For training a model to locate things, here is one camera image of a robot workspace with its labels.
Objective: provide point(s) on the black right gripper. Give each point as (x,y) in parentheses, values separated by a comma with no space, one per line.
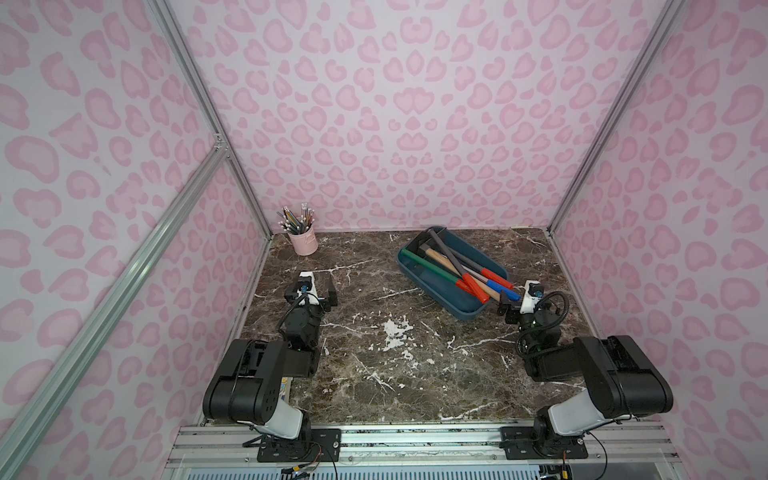
(526,314)

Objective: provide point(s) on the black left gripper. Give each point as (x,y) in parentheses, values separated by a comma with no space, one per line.
(310,300)

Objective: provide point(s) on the silver tool blue handle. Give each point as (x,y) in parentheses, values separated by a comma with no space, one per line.
(493,284)

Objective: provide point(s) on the grey hoe red handle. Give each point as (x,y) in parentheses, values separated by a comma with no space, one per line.
(461,263)

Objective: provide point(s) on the teal plastic storage box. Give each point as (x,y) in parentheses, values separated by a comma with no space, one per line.
(457,302)

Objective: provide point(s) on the green rake red handle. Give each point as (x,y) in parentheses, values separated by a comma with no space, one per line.
(441,272)

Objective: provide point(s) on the grey rake red handle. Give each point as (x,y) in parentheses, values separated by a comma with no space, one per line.
(434,248)

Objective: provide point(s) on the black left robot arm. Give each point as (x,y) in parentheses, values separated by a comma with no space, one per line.
(245,388)

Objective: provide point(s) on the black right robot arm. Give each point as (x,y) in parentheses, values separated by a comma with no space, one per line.
(621,382)

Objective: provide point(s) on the pink pencil cup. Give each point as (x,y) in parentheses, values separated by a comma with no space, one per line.
(304,244)

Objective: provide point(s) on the colored pencils bunch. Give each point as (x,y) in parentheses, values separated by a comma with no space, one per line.
(296,223)

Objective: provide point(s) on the blue treehouse book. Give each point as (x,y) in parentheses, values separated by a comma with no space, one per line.
(285,389)

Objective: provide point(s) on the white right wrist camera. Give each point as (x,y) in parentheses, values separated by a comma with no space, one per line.
(533,292)

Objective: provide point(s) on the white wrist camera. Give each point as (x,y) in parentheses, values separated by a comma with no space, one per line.
(533,292)
(307,282)

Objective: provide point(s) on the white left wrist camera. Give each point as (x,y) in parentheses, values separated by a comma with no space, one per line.
(307,282)

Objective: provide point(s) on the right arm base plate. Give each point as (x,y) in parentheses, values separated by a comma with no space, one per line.
(530,443)

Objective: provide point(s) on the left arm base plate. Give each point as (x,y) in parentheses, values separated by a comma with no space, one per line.
(322,443)

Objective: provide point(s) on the aluminium front rail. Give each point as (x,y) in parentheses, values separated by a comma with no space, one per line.
(631,450)

